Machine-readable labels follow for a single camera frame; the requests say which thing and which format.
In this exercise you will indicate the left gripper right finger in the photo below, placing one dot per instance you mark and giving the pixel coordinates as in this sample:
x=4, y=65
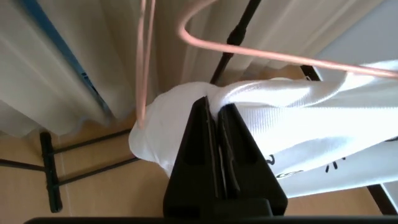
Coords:
x=248, y=180

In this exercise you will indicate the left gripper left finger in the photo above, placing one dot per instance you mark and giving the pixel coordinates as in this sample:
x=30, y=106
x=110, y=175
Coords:
x=192, y=174

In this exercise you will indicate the white printed t-shirt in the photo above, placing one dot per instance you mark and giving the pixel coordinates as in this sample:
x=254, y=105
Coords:
x=295, y=124

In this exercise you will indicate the black clothes rack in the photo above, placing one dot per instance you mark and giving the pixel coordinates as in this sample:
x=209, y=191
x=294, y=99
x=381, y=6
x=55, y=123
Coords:
x=236, y=32

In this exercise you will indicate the beige curtain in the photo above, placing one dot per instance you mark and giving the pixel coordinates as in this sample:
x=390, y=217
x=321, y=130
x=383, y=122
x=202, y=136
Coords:
x=124, y=46
x=31, y=77

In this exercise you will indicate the window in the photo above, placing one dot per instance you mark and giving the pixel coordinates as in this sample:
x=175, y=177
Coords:
x=62, y=49

